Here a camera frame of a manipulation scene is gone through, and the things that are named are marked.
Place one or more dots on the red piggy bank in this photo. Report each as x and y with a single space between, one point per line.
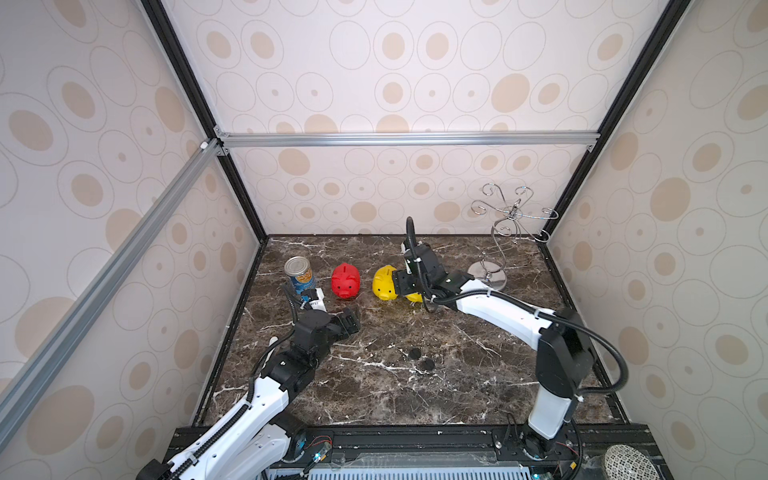
346 281

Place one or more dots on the yellow piggy bank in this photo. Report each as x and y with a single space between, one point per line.
383 285
414 297

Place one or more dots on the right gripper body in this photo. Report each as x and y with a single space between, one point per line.
402 281

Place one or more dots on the perforated metal mesh dome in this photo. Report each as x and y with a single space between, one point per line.
623 462

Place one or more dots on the blue labelled tin can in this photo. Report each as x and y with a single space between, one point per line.
300 273

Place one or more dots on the horizontal aluminium rail back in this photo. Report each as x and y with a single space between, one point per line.
227 141

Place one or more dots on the yellow piggy bank front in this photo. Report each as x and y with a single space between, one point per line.
414 297

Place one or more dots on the yellow piggy bank back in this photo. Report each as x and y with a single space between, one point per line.
383 285

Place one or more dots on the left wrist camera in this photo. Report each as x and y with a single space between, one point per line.
313 299

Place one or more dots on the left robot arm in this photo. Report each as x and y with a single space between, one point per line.
247 440

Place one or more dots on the chrome wire hook stand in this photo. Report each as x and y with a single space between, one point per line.
506 231

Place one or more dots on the diagonal aluminium rail left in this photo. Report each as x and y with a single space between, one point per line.
39 372

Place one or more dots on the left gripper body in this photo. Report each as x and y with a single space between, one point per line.
337 329

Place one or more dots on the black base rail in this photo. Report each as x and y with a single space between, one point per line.
442 452

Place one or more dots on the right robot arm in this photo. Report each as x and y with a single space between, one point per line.
565 348

